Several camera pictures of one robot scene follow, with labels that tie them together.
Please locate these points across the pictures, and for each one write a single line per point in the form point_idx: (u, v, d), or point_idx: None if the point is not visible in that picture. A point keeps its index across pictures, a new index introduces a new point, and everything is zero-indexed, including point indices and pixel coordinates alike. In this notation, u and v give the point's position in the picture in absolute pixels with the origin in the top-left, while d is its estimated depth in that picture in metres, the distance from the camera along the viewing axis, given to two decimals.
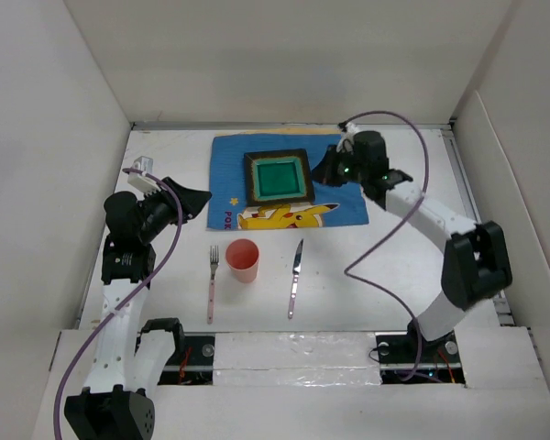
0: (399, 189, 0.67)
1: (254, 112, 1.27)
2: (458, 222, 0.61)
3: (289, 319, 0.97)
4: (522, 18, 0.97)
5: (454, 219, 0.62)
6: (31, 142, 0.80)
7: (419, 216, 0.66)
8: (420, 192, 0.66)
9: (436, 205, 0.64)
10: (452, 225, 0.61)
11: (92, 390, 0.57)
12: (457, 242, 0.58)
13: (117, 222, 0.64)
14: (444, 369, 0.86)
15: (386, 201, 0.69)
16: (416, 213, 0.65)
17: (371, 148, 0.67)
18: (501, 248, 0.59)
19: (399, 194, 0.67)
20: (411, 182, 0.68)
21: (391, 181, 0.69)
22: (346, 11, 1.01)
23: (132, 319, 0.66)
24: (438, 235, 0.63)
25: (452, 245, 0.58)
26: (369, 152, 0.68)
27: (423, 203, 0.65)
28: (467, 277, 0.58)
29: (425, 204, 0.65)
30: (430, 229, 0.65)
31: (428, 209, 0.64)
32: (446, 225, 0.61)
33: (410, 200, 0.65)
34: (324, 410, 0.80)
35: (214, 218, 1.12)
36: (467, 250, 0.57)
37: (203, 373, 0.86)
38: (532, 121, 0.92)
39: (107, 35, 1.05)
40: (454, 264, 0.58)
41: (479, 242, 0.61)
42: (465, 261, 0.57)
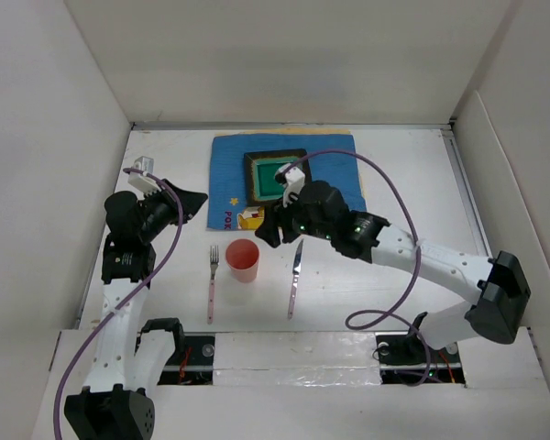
0: (383, 237, 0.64)
1: (254, 112, 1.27)
2: (471, 265, 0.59)
3: (289, 318, 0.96)
4: (522, 17, 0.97)
5: (467, 263, 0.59)
6: (31, 142, 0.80)
7: (423, 268, 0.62)
8: (410, 239, 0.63)
9: (437, 250, 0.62)
10: (470, 273, 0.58)
11: (92, 389, 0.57)
12: (491, 295, 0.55)
13: (117, 221, 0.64)
14: (445, 369, 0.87)
15: (373, 256, 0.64)
16: (421, 266, 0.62)
17: (330, 203, 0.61)
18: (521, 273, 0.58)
19: (389, 248, 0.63)
20: (390, 226, 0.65)
21: (364, 231, 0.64)
22: (346, 11, 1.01)
23: (132, 319, 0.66)
24: (454, 284, 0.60)
25: (487, 301, 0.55)
26: (330, 211, 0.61)
27: (422, 253, 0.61)
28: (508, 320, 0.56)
29: (425, 254, 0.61)
30: (438, 278, 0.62)
31: (433, 258, 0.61)
32: (465, 275, 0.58)
33: (406, 251, 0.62)
34: (324, 411, 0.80)
35: (214, 218, 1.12)
36: (501, 298, 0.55)
37: (203, 373, 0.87)
38: (533, 121, 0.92)
39: (107, 36, 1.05)
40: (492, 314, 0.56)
41: (499, 276, 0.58)
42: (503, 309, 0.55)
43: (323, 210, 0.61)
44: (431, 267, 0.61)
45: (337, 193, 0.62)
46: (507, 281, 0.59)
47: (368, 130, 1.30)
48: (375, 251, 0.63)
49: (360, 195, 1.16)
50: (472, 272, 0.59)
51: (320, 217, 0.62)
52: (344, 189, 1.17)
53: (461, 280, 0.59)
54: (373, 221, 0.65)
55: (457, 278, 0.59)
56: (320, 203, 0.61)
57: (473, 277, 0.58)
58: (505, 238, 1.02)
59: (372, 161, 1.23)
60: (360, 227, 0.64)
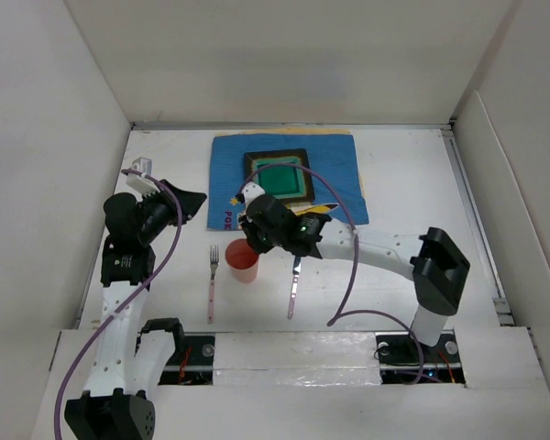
0: (326, 234, 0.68)
1: (253, 112, 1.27)
2: (404, 244, 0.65)
3: (289, 319, 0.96)
4: (522, 17, 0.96)
5: (400, 243, 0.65)
6: (31, 143, 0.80)
7: (363, 253, 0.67)
8: (349, 230, 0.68)
9: (372, 235, 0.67)
10: (403, 251, 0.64)
11: (92, 392, 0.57)
12: (423, 268, 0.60)
13: (116, 223, 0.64)
14: (445, 369, 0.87)
15: (319, 250, 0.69)
16: (360, 251, 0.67)
17: (269, 211, 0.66)
18: (451, 246, 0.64)
19: (333, 242, 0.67)
20: (331, 222, 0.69)
21: (310, 229, 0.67)
22: (346, 10, 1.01)
23: (132, 322, 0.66)
24: (391, 264, 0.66)
25: (420, 274, 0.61)
26: (270, 218, 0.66)
27: (360, 239, 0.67)
28: (445, 291, 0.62)
29: (363, 241, 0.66)
30: (378, 260, 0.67)
31: (369, 244, 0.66)
32: (399, 255, 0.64)
33: (346, 242, 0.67)
34: (324, 410, 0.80)
35: (214, 218, 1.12)
36: (434, 269, 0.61)
37: (203, 373, 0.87)
38: (533, 121, 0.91)
39: (107, 35, 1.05)
40: (429, 287, 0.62)
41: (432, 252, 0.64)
42: (437, 280, 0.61)
43: (264, 218, 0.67)
44: (369, 250, 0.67)
45: (275, 201, 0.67)
46: (441, 256, 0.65)
47: (368, 130, 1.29)
48: (321, 247, 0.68)
49: (360, 195, 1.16)
50: (405, 250, 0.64)
51: (266, 225, 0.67)
52: (344, 190, 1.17)
53: (397, 259, 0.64)
54: (318, 219, 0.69)
55: (394, 258, 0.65)
56: (260, 214, 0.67)
57: (406, 255, 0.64)
58: (505, 238, 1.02)
59: (373, 162, 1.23)
60: (306, 227, 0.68)
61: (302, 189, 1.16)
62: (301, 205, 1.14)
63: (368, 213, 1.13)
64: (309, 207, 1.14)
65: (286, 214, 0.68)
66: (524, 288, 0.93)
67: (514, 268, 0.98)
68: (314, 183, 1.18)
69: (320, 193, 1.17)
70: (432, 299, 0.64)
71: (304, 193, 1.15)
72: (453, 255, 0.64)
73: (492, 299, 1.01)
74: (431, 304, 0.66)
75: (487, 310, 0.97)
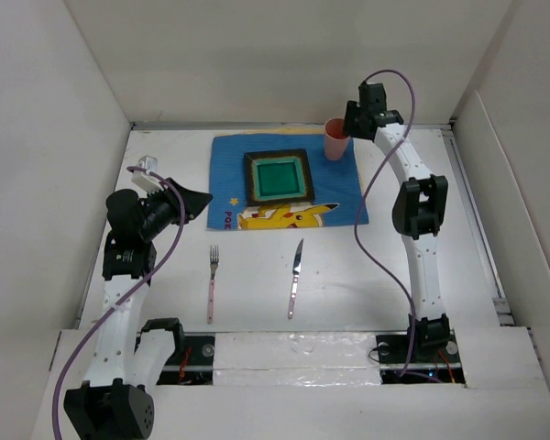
0: (390, 126, 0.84)
1: (254, 112, 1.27)
2: (420, 170, 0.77)
3: (289, 319, 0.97)
4: (522, 18, 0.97)
5: (417, 167, 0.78)
6: (31, 142, 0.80)
7: (394, 157, 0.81)
8: (401, 136, 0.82)
9: (411, 152, 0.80)
10: (415, 171, 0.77)
11: (92, 383, 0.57)
12: (409, 186, 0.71)
13: (118, 218, 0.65)
14: (445, 369, 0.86)
15: (378, 134, 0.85)
16: (394, 155, 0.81)
17: (373, 89, 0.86)
18: (444, 198, 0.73)
19: (386, 133, 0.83)
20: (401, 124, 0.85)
21: (385, 116, 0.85)
22: (345, 11, 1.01)
23: (132, 315, 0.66)
24: (401, 175, 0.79)
25: (404, 187, 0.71)
26: (370, 94, 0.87)
27: (401, 145, 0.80)
28: (410, 214, 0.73)
29: (400, 151, 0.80)
30: (397, 168, 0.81)
31: (402, 153, 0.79)
32: (410, 172, 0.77)
33: (393, 138, 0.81)
34: (324, 411, 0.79)
35: (214, 217, 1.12)
36: (414, 195, 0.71)
37: (203, 373, 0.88)
38: (533, 120, 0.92)
39: (107, 36, 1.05)
40: (402, 200, 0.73)
41: (430, 188, 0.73)
42: (411, 202, 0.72)
43: (367, 91, 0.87)
44: (398, 158, 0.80)
45: (382, 90, 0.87)
46: (432, 198, 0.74)
47: None
48: (379, 131, 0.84)
49: (361, 195, 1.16)
50: (416, 174, 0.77)
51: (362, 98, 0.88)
52: (344, 190, 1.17)
53: (405, 172, 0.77)
54: (395, 117, 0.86)
55: (404, 170, 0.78)
56: (366, 86, 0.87)
57: (413, 175, 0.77)
58: (505, 237, 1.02)
59: (373, 162, 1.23)
60: (384, 114, 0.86)
61: (302, 189, 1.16)
62: (301, 205, 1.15)
63: (368, 213, 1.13)
64: (309, 207, 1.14)
65: (379, 103, 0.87)
66: (525, 288, 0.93)
67: (515, 268, 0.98)
68: (314, 183, 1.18)
69: (319, 192, 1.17)
70: (399, 213, 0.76)
71: (304, 193, 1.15)
72: (439, 203, 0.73)
73: (492, 299, 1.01)
74: (397, 217, 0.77)
75: (487, 310, 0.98)
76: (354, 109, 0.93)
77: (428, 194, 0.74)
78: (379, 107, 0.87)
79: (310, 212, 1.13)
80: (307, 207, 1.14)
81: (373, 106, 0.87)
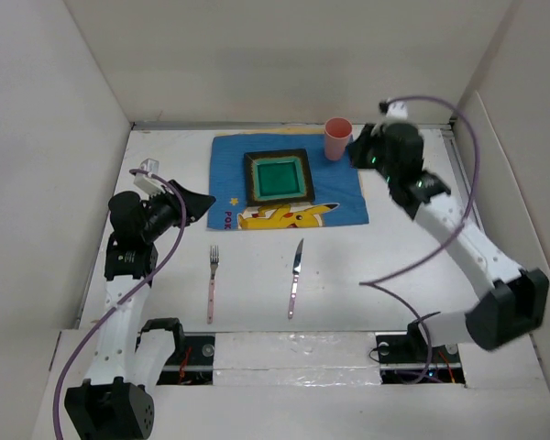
0: (437, 203, 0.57)
1: (254, 112, 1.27)
2: (502, 265, 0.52)
3: (289, 319, 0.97)
4: (522, 18, 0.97)
5: (496, 259, 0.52)
6: (31, 142, 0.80)
7: (454, 245, 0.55)
8: (460, 216, 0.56)
9: (479, 237, 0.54)
10: (497, 269, 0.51)
11: (92, 381, 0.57)
12: (497, 291, 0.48)
13: (120, 219, 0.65)
14: (444, 369, 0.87)
15: (417, 212, 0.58)
16: (454, 242, 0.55)
17: (407, 144, 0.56)
18: (544, 299, 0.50)
19: (435, 214, 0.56)
20: (450, 197, 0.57)
21: (423, 187, 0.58)
22: (345, 11, 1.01)
23: (133, 315, 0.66)
24: (473, 273, 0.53)
25: (489, 296, 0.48)
26: (401, 152, 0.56)
27: (462, 231, 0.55)
28: (500, 330, 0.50)
29: (464, 236, 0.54)
30: (462, 261, 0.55)
31: (469, 241, 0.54)
32: (489, 269, 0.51)
33: (448, 223, 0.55)
34: (324, 410, 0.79)
35: (214, 217, 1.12)
36: (509, 305, 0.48)
37: (203, 373, 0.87)
38: (533, 120, 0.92)
39: (107, 36, 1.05)
40: (489, 311, 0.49)
41: (516, 284, 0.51)
42: (502, 315, 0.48)
43: (399, 147, 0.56)
44: (464, 248, 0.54)
45: (422, 142, 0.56)
46: (522, 295, 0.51)
47: None
48: (421, 210, 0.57)
49: (361, 195, 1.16)
50: (499, 270, 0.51)
51: (391, 152, 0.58)
52: (345, 190, 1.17)
53: (482, 270, 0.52)
54: (436, 182, 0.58)
55: (478, 267, 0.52)
56: (398, 139, 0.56)
57: (495, 274, 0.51)
58: (505, 238, 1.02)
59: None
60: (422, 184, 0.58)
61: (302, 189, 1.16)
62: (301, 205, 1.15)
63: (367, 213, 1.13)
64: (309, 207, 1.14)
65: (418, 160, 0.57)
66: None
67: None
68: (314, 183, 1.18)
69: (319, 192, 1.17)
70: (488, 326, 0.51)
71: (304, 193, 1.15)
72: (537, 307, 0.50)
73: None
74: (477, 328, 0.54)
75: None
76: (377, 156, 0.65)
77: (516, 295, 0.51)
78: (414, 168, 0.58)
79: (310, 212, 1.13)
80: (307, 207, 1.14)
81: (406, 168, 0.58)
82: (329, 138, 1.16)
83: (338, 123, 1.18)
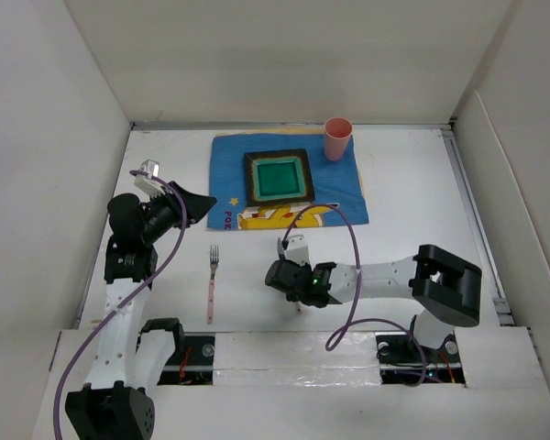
0: (334, 279, 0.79)
1: (254, 112, 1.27)
2: (400, 269, 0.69)
3: (289, 318, 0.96)
4: (522, 18, 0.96)
5: (396, 270, 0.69)
6: (31, 142, 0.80)
7: (368, 289, 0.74)
8: (352, 270, 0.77)
9: (375, 269, 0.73)
10: (401, 276, 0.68)
11: (93, 386, 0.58)
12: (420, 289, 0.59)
13: (120, 223, 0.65)
14: (444, 369, 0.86)
15: (338, 299, 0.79)
16: (365, 287, 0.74)
17: (282, 274, 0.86)
18: (447, 256, 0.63)
19: (340, 286, 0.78)
20: (336, 269, 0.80)
21: (320, 280, 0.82)
22: (346, 10, 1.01)
23: (134, 318, 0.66)
24: (397, 291, 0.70)
25: (420, 294, 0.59)
26: (286, 280, 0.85)
27: (363, 277, 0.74)
28: (455, 302, 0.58)
29: (365, 276, 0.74)
30: (384, 291, 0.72)
31: (372, 278, 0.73)
32: (397, 280, 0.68)
33: (352, 283, 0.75)
34: (324, 410, 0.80)
35: (214, 217, 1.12)
36: (433, 287, 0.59)
37: (203, 373, 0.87)
38: (533, 120, 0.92)
39: (106, 36, 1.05)
40: (437, 306, 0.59)
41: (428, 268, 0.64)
42: (438, 293, 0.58)
43: (281, 281, 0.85)
44: (375, 286, 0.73)
45: (287, 266, 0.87)
46: (442, 270, 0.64)
47: (368, 130, 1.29)
48: (337, 297, 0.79)
49: (360, 194, 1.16)
50: (402, 274, 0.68)
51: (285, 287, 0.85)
52: (344, 189, 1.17)
53: (396, 286, 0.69)
54: (324, 270, 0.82)
55: (395, 285, 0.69)
56: (276, 278, 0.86)
57: (404, 279, 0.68)
58: (505, 238, 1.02)
59: (373, 162, 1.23)
60: (317, 279, 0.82)
61: (302, 189, 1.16)
62: (301, 205, 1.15)
63: (368, 213, 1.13)
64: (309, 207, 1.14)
65: (300, 276, 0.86)
66: (525, 288, 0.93)
67: (515, 268, 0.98)
68: (314, 183, 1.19)
69: (319, 192, 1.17)
70: (455, 316, 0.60)
71: (304, 193, 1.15)
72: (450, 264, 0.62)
73: (492, 299, 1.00)
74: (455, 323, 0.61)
75: (485, 310, 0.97)
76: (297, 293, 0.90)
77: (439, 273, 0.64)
78: (301, 280, 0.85)
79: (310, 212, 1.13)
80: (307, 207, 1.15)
81: (295, 284, 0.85)
82: (329, 138, 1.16)
83: (341, 122, 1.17)
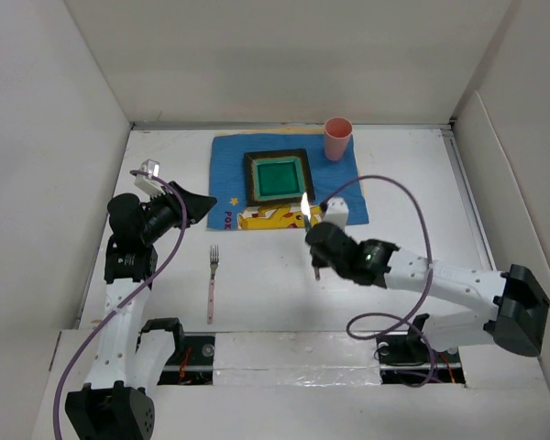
0: (396, 263, 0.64)
1: (254, 112, 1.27)
2: (485, 280, 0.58)
3: (289, 318, 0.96)
4: (522, 18, 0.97)
5: (479, 280, 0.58)
6: (31, 142, 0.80)
7: (434, 288, 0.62)
8: (422, 262, 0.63)
9: (452, 270, 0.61)
10: (484, 289, 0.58)
11: (93, 386, 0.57)
12: (507, 311, 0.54)
13: (120, 223, 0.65)
14: (444, 369, 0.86)
15: (386, 282, 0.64)
16: (434, 287, 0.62)
17: (331, 238, 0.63)
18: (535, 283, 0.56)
19: (401, 274, 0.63)
20: (400, 253, 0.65)
21: (375, 258, 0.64)
22: (346, 10, 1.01)
23: (134, 318, 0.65)
24: (470, 303, 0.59)
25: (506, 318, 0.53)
26: (334, 247, 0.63)
27: (434, 274, 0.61)
28: (530, 334, 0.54)
29: (438, 275, 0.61)
30: (451, 296, 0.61)
31: (446, 279, 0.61)
32: (479, 292, 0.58)
33: (417, 276, 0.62)
34: (323, 409, 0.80)
35: (214, 218, 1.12)
36: (521, 314, 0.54)
37: (203, 373, 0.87)
38: (533, 120, 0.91)
39: (106, 36, 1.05)
40: (513, 331, 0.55)
41: (508, 286, 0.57)
42: (522, 324, 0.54)
43: (325, 247, 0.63)
44: (445, 288, 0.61)
45: (340, 229, 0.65)
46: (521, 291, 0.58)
47: (368, 130, 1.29)
48: (390, 280, 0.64)
49: (360, 194, 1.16)
50: (487, 288, 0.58)
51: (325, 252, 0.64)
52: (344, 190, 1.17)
53: (477, 298, 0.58)
54: (382, 247, 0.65)
55: (472, 296, 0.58)
56: (321, 242, 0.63)
57: (489, 293, 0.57)
58: (506, 238, 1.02)
59: (373, 162, 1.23)
60: (370, 255, 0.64)
61: (302, 189, 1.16)
62: (301, 205, 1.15)
63: (368, 213, 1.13)
64: (309, 207, 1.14)
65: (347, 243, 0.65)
66: None
67: None
68: (314, 183, 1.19)
69: (320, 192, 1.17)
70: (520, 343, 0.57)
71: (304, 193, 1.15)
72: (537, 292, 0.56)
73: None
74: (511, 345, 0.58)
75: None
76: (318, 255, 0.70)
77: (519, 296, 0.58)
78: (349, 250, 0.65)
79: (310, 212, 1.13)
80: (307, 207, 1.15)
81: (344, 254, 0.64)
82: (329, 138, 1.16)
83: (340, 122, 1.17)
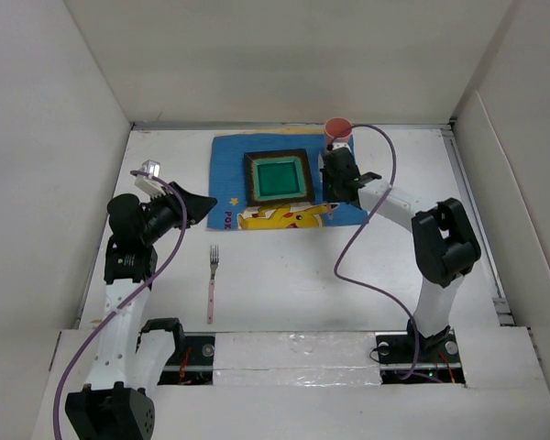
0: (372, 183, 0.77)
1: (254, 112, 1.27)
2: (422, 203, 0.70)
3: (289, 318, 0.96)
4: (522, 18, 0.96)
5: (418, 202, 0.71)
6: (30, 144, 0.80)
7: (386, 206, 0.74)
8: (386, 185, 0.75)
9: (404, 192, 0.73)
10: (418, 207, 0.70)
11: (93, 386, 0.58)
12: (422, 218, 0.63)
13: (120, 224, 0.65)
14: (445, 369, 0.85)
15: (359, 197, 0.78)
16: (385, 203, 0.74)
17: (339, 157, 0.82)
18: (464, 221, 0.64)
19: (369, 190, 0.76)
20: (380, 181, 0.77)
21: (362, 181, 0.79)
22: (345, 10, 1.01)
23: (134, 318, 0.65)
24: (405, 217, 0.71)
25: (416, 221, 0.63)
26: (339, 162, 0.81)
27: (390, 193, 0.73)
28: (436, 250, 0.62)
29: (391, 194, 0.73)
30: (396, 213, 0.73)
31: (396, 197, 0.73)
32: (412, 208, 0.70)
33: (379, 192, 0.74)
34: (324, 409, 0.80)
35: (214, 218, 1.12)
36: (433, 226, 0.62)
37: (203, 373, 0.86)
38: (533, 119, 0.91)
39: (106, 36, 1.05)
40: (423, 240, 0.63)
41: (445, 218, 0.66)
42: (430, 235, 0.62)
43: (334, 160, 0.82)
44: (390, 203, 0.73)
45: (349, 156, 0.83)
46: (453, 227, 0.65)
47: (368, 130, 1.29)
48: (360, 193, 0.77)
49: None
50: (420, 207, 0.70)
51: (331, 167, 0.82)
52: None
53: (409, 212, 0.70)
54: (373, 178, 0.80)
55: (408, 210, 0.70)
56: (331, 156, 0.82)
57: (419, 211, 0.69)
58: (506, 238, 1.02)
59: (373, 162, 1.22)
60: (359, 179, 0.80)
61: (302, 189, 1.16)
62: (301, 205, 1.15)
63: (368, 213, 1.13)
64: (309, 207, 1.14)
65: (351, 170, 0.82)
66: (524, 288, 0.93)
67: (514, 268, 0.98)
68: (314, 183, 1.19)
69: (320, 192, 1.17)
70: (429, 261, 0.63)
71: (304, 193, 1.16)
72: (461, 229, 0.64)
73: (492, 298, 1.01)
74: (425, 266, 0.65)
75: (485, 310, 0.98)
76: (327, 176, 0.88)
77: (449, 229, 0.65)
78: (348, 175, 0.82)
79: (310, 212, 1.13)
80: (307, 207, 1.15)
81: (342, 173, 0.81)
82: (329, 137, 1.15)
83: (339, 121, 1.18)
